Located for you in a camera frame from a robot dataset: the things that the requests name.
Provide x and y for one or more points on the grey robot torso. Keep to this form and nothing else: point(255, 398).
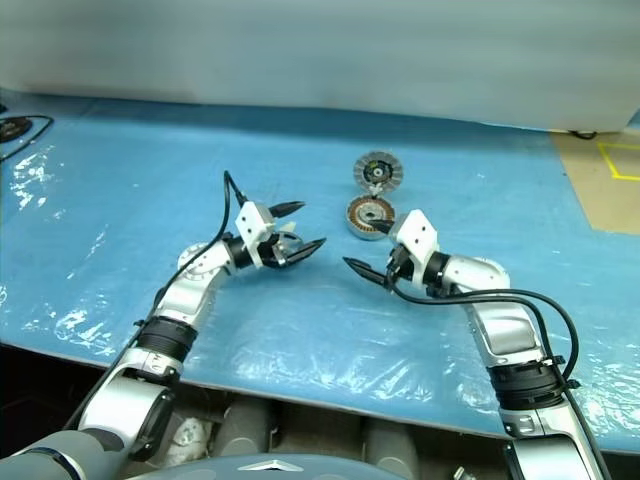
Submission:
point(350, 467)

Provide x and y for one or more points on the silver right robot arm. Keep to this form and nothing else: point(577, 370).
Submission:
point(505, 330)

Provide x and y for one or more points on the white crumpled cloth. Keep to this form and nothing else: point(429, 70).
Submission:
point(187, 440)

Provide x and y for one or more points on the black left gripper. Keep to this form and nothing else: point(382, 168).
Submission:
point(272, 255)

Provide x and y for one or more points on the blue plastic table mat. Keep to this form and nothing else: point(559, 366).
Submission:
point(150, 175)

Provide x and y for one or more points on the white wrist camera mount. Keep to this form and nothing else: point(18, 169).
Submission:
point(417, 232)
point(252, 222)

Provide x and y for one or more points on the white backdrop sheet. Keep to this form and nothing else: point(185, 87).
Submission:
point(300, 50)

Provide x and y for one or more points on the motor stator with copper windings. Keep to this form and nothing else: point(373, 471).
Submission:
point(360, 220)

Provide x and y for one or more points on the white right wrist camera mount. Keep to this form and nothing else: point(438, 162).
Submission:
point(417, 232)

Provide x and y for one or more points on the grey rounded cylinder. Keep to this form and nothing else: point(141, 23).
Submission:
point(392, 442)
point(247, 427)

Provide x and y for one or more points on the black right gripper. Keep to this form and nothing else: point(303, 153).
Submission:
point(400, 267)

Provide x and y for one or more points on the finned silver motor cover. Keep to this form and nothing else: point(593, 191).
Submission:
point(395, 172)

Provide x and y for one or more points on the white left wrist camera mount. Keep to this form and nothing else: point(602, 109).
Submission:
point(252, 222)

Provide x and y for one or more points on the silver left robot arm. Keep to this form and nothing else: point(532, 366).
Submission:
point(192, 290)

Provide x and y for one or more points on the black round disc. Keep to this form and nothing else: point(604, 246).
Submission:
point(12, 127)

